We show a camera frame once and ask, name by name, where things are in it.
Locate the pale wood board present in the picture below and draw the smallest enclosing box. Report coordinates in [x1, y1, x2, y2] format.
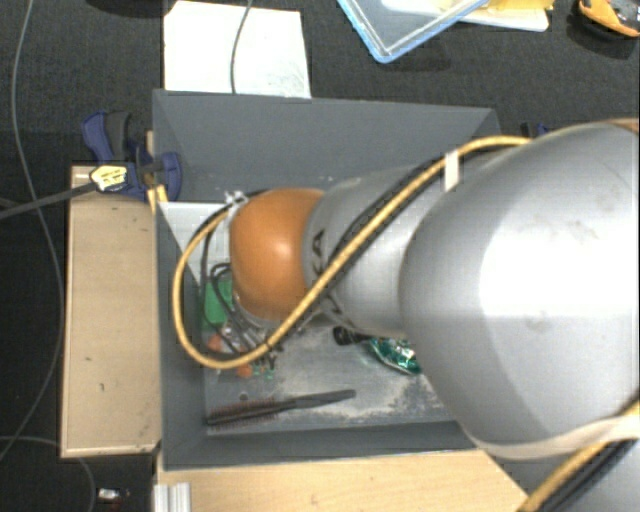
[59, 164, 165, 460]

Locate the green crumpled packet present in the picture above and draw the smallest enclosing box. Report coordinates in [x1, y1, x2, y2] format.
[366, 336, 424, 377]

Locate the grey metal bin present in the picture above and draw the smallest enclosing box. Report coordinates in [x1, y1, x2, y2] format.
[150, 88, 504, 472]

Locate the bright green box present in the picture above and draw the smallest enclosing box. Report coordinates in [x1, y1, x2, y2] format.
[200, 278, 235, 342]

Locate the black cylinder on white bracket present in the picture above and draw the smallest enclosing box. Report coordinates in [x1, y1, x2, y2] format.
[298, 301, 363, 348]

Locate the orange oblong thing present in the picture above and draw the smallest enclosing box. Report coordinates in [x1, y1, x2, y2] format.
[206, 332, 255, 380]

